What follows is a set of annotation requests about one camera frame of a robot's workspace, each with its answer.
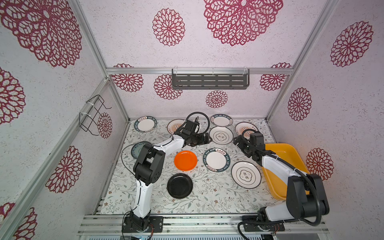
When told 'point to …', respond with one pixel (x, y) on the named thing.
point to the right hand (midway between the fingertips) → (238, 139)
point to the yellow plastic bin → (292, 153)
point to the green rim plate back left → (145, 124)
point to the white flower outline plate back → (221, 135)
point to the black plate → (179, 185)
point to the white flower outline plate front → (245, 174)
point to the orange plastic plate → (185, 160)
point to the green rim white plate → (216, 159)
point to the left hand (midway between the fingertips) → (206, 142)
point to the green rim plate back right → (221, 120)
